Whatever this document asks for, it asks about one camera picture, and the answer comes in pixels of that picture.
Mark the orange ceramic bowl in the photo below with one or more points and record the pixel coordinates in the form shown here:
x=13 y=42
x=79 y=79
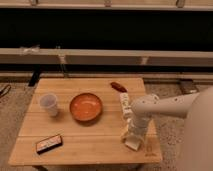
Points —
x=85 y=107

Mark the dark red snack packet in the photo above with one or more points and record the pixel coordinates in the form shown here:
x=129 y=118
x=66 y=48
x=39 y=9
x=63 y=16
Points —
x=118 y=87

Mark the translucent plastic cup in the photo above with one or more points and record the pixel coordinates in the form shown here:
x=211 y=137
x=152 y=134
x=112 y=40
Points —
x=48 y=102

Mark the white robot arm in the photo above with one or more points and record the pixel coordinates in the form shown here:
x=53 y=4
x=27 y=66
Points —
x=196 y=109

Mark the grey metal rail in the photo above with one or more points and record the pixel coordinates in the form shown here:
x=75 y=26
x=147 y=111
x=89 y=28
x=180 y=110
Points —
x=38 y=55

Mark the white sponge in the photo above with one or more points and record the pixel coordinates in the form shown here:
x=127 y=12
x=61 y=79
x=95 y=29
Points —
x=134 y=145

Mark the wooden table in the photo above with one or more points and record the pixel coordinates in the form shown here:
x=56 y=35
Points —
x=98 y=143

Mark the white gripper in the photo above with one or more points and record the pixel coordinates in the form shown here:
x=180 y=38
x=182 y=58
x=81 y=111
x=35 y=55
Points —
x=135 y=129

